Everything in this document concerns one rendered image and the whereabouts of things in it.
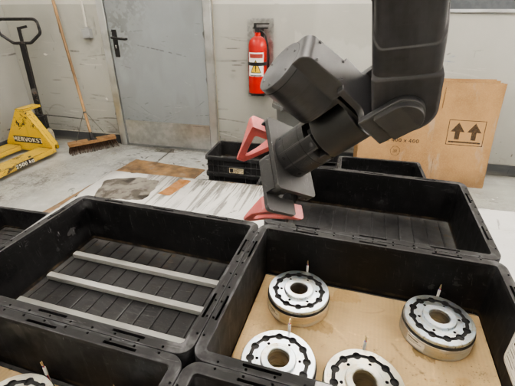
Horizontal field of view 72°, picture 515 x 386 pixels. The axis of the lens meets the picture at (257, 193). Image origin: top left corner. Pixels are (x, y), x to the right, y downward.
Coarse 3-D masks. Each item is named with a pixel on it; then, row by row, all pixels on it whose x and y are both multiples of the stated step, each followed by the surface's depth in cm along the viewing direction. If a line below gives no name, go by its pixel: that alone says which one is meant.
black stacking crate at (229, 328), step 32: (256, 256) 59; (288, 256) 66; (320, 256) 64; (352, 256) 62; (384, 256) 60; (416, 256) 58; (256, 288) 63; (352, 288) 65; (384, 288) 63; (416, 288) 61; (448, 288) 59; (480, 288) 57; (224, 320) 47; (480, 320) 58; (512, 320) 48; (224, 352) 49; (512, 384) 46
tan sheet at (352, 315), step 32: (256, 320) 58; (352, 320) 58; (384, 320) 58; (320, 352) 53; (384, 352) 53; (416, 352) 53; (480, 352) 53; (416, 384) 48; (448, 384) 48; (480, 384) 48
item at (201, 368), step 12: (192, 372) 39; (204, 372) 39; (216, 372) 39; (228, 372) 39; (240, 372) 39; (180, 384) 37; (228, 384) 38; (240, 384) 37; (252, 384) 39; (264, 384) 37; (276, 384) 37
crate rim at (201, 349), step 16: (272, 224) 65; (256, 240) 61; (336, 240) 61; (352, 240) 61; (368, 240) 61; (432, 256) 57; (448, 256) 57; (464, 256) 57; (240, 272) 53; (512, 288) 51; (224, 304) 49; (512, 304) 48; (208, 320) 45; (208, 336) 43; (208, 352) 41; (240, 368) 39; (256, 368) 40; (272, 368) 39; (288, 384) 37; (304, 384) 38
